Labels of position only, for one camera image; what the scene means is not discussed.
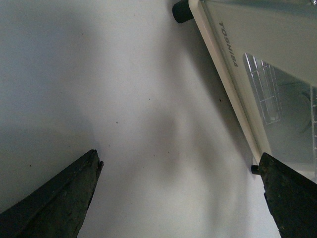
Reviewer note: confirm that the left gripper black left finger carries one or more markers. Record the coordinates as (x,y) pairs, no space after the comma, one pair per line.
(58,208)

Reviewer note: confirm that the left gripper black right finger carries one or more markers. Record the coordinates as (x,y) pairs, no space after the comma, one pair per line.
(291,198)

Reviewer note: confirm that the glass oven door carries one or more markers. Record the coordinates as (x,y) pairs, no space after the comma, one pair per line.
(272,62)

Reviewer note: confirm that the cream toaster oven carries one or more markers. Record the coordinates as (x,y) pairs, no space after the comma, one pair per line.
(223,62)

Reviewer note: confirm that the wire oven rack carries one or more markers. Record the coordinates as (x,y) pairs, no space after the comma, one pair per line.
(264,85)

